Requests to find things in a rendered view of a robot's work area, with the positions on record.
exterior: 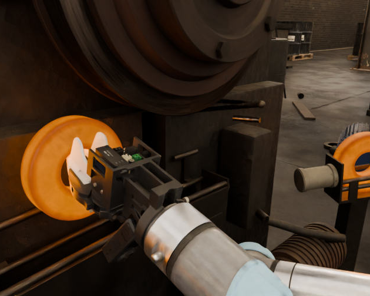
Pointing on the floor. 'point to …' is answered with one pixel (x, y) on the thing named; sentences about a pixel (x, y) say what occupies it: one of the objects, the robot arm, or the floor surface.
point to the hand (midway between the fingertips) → (75, 155)
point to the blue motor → (356, 133)
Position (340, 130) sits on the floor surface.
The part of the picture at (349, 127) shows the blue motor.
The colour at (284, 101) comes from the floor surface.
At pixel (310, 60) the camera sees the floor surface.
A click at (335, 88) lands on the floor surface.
